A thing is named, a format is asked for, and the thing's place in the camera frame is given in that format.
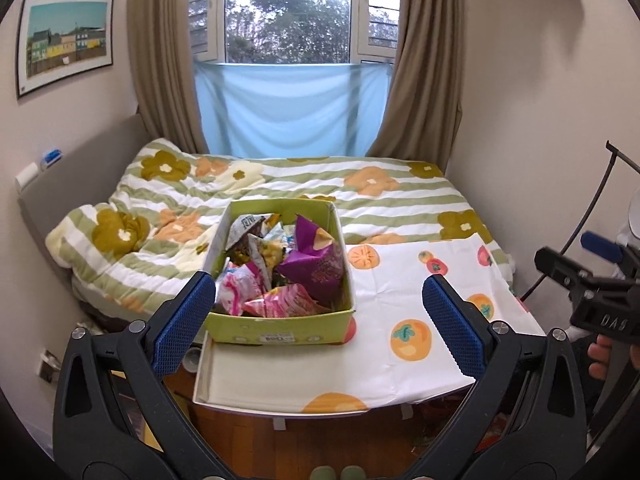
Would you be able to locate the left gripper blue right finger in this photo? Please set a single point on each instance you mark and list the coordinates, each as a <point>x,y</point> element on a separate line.
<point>461,326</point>

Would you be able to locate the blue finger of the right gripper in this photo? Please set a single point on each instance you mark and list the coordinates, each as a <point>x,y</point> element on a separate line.
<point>602,247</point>

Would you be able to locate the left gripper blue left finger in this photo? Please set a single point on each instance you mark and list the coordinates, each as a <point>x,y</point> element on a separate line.
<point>176,323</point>

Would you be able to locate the pink snack bag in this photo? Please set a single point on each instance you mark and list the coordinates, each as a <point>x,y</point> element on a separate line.
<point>238,286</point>
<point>289,301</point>

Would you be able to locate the white brown snack bag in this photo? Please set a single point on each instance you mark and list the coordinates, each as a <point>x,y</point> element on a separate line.
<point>242,226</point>

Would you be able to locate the green cardboard box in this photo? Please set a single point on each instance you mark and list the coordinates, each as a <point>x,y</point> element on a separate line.
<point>336,327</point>

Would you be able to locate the purple chip bag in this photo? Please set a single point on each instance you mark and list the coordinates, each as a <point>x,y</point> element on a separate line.
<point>316,262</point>

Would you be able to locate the green yellow chip bag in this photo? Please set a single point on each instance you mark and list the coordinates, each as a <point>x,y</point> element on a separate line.
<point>266,255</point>

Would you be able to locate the person's right hand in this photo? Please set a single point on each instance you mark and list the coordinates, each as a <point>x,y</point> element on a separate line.
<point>600,352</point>

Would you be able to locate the floral striped quilt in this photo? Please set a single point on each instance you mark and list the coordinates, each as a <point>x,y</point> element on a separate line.
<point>138,246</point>

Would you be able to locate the grey headboard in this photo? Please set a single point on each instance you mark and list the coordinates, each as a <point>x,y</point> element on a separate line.
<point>87,175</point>

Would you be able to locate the right brown curtain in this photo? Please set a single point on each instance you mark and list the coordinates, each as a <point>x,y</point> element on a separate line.
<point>424,107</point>

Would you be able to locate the brown curtain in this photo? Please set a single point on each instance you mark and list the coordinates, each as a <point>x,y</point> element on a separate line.
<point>424,107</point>
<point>162,71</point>

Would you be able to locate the blue white object on headboard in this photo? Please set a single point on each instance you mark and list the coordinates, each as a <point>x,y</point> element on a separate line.
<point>50,158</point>

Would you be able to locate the blue window cloth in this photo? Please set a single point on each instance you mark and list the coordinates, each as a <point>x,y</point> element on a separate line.
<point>291,110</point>

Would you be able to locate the framed landscape picture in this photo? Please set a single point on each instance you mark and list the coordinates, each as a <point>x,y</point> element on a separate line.
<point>59,39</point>

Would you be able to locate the white framed window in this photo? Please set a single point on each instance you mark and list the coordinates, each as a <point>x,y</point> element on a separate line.
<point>294,31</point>

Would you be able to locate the left brown curtain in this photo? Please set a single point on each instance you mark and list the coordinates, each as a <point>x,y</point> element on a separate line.
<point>162,71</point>

